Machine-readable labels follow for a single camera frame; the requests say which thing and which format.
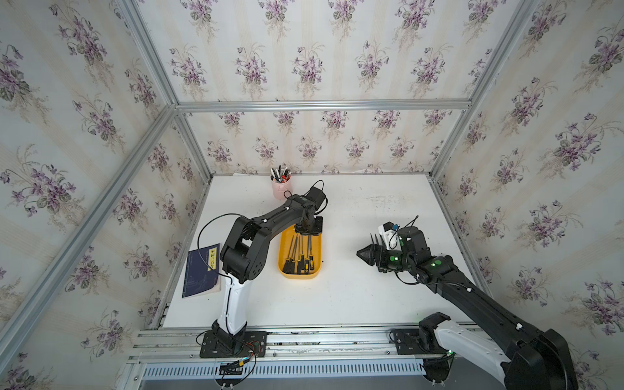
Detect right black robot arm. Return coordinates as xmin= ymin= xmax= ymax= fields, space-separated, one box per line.
xmin=357 ymin=223 xmax=579 ymax=389

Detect aluminium mounting rail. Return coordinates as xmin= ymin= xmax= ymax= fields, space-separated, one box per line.
xmin=121 ymin=321 xmax=530 ymax=364

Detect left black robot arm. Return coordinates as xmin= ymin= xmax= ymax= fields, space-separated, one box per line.
xmin=216 ymin=186 xmax=328 ymax=337

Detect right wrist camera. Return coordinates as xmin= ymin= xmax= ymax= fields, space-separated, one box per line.
xmin=378 ymin=222 xmax=400 ymax=250

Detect pink pen cup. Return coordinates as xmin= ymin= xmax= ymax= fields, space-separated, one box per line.
xmin=271 ymin=178 xmax=293 ymax=201

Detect pens in cup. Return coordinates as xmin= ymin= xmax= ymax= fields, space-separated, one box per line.
xmin=270 ymin=165 xmax=292 ymax=184

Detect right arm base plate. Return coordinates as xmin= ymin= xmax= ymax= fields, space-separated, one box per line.
xmin=388 ymin=328 xmax=442 ymax=355

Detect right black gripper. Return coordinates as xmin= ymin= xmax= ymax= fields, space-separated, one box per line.
xmin=354 ymin=244 xmax=414 ymax=273

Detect yellow plastic storage tray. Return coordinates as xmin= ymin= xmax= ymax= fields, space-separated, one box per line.
xmin=277 ymin=225 xmax=323 ymax=280

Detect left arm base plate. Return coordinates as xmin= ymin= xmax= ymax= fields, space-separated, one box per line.
xmin=197 ymin=323 xmax=268 ymax=358

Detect dark blue notebook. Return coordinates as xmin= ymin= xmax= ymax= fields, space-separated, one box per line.
xmin=182 ymin=244 xmax=221 ymax=298

